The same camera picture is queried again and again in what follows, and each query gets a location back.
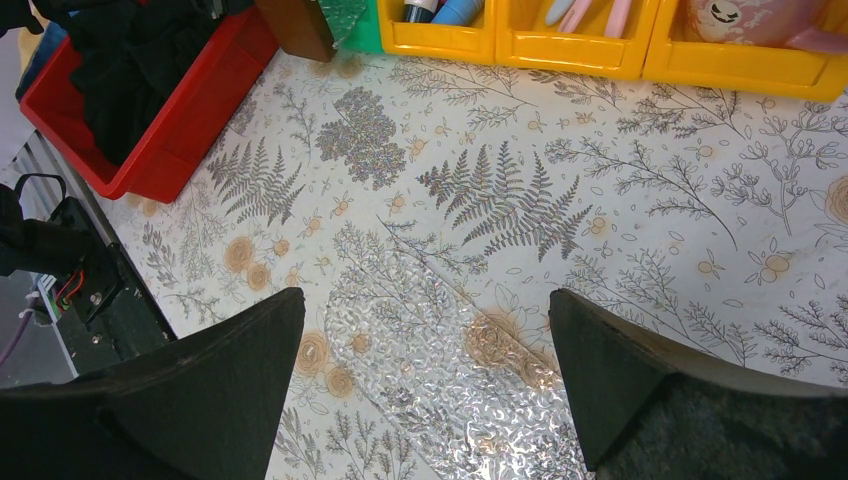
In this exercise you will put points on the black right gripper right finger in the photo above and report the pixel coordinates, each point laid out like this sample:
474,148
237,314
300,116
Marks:
647,407

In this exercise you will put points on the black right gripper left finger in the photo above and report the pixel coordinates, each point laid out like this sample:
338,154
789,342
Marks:
207,406

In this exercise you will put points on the red plastic tray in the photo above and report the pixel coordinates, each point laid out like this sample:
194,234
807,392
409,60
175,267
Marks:
185,128

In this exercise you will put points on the pink toothbrush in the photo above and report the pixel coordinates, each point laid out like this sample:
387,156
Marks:
573,16
617,18

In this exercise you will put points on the yellow bin with toothpaste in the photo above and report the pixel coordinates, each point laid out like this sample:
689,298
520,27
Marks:
473,44

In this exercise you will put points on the blue toothpaste tube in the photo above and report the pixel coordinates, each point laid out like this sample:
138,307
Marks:
458,12

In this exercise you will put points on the white toothpaste tube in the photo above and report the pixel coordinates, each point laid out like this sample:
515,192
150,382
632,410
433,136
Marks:
419,11

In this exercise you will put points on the yellow bin with mugs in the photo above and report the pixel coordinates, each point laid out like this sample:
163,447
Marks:
677,55

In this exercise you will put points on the black cloth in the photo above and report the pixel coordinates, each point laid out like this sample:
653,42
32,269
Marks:
122,61

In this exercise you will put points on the yellow bin with toothbrushes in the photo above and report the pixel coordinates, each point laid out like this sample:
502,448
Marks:
525,40

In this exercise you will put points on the green plastic bin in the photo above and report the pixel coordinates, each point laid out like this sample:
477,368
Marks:
365,35

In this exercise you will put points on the pink pumpkin-face mug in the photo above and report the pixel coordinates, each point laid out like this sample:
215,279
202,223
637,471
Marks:
768,23

